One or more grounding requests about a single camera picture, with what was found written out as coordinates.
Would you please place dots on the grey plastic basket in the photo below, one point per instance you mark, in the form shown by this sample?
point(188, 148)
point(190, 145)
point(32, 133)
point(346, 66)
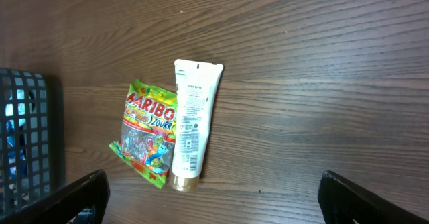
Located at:
point(32, 138)

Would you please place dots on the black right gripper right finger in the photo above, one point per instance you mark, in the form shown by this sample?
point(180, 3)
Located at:
point(343, 201)

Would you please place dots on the Haribo gummy candy bag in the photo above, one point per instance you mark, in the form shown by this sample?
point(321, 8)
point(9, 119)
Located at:
point(148, 132)

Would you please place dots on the white tube with gold cap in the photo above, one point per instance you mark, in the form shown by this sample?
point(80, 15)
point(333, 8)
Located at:
point(197, 84)

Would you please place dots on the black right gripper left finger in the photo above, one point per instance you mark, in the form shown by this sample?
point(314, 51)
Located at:
point(83, 201)

